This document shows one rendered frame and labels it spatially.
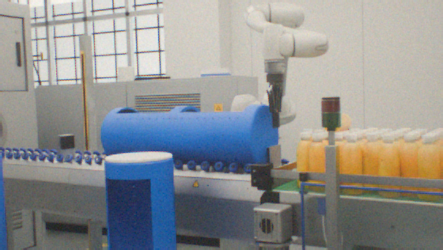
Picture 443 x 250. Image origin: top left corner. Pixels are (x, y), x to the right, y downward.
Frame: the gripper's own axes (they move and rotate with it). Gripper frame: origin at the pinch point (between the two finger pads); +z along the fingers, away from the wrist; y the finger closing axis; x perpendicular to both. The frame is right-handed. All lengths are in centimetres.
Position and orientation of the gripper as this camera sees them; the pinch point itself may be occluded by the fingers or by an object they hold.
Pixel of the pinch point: (275, 119)
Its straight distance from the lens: 212.3
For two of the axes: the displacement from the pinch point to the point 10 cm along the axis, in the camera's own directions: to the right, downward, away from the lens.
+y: 5.3, -0.6, 8.5
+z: 0.3, 10.0, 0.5
